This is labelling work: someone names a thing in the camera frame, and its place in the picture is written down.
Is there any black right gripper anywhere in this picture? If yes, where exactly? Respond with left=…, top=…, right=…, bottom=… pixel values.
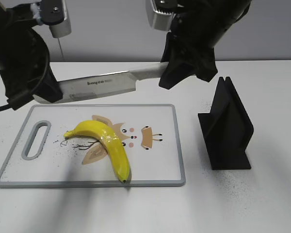
left=159, top=0, right=251, bottom=89

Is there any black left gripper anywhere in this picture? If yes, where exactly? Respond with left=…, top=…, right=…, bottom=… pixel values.
left=0, top=27, right=63, bottom=103

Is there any white handled kitchen knife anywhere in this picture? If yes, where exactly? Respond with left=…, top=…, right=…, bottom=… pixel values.
left=32, top=61, right=170, bottom=104

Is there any yellow plastic banana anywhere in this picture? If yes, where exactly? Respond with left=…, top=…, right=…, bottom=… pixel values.
left=64, top=120, right=130, bottom=183

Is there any grey rimmed white cutting board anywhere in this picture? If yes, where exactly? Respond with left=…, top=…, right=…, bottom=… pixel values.
left=0, top=104, right=185, bottom=188

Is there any black knife stand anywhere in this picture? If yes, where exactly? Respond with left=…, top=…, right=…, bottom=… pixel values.
left=198, top=77, right=254, bottom=170

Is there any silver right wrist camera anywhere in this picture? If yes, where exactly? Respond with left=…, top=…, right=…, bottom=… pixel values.
left=145, top=0, right=178, bottom=32

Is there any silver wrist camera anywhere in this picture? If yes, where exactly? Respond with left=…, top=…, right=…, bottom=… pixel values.
left=30, top=0, right=71, bottom=38
left=145, top=0, right=178, bottom=32

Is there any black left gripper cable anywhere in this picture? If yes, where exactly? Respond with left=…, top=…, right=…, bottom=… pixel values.
left=0, top=52, right=50, bottom=114

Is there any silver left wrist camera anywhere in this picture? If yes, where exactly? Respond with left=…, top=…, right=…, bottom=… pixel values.
left=30, top=0, right=71, bottom=38

